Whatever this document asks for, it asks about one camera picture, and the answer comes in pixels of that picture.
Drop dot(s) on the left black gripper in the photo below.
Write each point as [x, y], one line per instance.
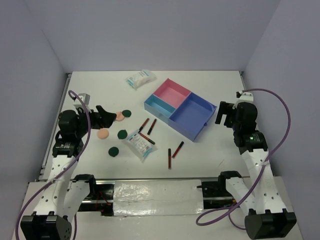
[105, 121]

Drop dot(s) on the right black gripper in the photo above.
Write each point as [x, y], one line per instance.
[229, 110]

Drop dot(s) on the pink puff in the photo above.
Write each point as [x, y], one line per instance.
[103, 133]
[119, 116]

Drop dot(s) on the red lip gloss tube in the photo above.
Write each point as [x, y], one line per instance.
[143, 125]

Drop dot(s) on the cotton pad pack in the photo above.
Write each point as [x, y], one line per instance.
[139, 145]
[140, 78]

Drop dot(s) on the dark red lip gloss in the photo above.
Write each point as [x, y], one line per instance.
[152, 126]

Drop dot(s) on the slanted red lip gloss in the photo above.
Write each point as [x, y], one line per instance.
[177, 150]

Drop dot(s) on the long red lip gloss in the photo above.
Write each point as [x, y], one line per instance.
[169, 159]

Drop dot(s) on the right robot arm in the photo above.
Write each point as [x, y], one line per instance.
[266, 215]

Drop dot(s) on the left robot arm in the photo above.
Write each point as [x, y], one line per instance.
[54, 217]

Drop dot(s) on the green round puff top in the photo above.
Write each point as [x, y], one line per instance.
[126, 113]

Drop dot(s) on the green round puff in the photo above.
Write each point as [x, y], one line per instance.
[122, 134]
[126, 113]
[113, 151]

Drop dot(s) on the green round puff middle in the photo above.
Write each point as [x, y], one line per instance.
[122, 134]

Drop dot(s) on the green round puff bottom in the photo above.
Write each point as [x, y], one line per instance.
[113, 151]

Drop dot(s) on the three-compartment organizer box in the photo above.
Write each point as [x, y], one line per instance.
[181, 109]

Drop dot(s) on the silver foil tape panel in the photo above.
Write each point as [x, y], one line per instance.
[157, 198]

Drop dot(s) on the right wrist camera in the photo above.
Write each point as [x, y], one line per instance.
[244, 96]

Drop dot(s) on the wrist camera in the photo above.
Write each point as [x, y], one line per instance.
[244, 96]
[83, 99]

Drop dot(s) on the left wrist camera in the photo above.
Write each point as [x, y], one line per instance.
[83, 99]

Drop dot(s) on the metal mounting rail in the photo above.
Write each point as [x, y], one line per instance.
[213, 196]

